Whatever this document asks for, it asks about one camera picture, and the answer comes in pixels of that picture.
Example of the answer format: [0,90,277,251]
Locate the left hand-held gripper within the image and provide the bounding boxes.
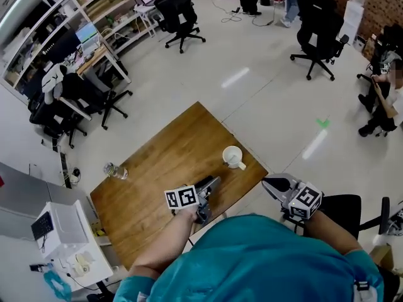
[164,175,222,226]

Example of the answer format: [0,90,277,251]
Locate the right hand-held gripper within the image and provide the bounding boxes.
[261,173,324,222]

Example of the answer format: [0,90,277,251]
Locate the white cup container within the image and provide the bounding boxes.
[222,145,247,171]

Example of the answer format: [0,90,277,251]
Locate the person's right forearm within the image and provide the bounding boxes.
[302,209,363,256]

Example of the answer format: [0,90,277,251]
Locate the person's left forearm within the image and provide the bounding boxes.
[128,206,198,281]

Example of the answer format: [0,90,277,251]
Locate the black armrest office chair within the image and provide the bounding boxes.
[319,194,392,241]

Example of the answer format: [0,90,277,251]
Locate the person's teal shirt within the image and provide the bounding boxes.
[112,213,385,302]

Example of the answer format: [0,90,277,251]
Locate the clear plastic bottle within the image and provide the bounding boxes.
[103,162,130,181]

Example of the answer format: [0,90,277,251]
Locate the black power strip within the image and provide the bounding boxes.
[59,152,73,189]

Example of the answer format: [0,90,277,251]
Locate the white side desk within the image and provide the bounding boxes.
[28,240,115,295]

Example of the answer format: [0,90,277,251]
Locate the white box appliance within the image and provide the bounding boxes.
[30,199,91,260]

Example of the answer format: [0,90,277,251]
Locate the black office chair with white jacket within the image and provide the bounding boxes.
[27,64,88,150]

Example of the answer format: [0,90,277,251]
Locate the computer monitor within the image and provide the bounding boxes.
[74,22,102,55]

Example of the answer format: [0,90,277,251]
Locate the white shelving unit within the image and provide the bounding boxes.
[0,0,177,106]

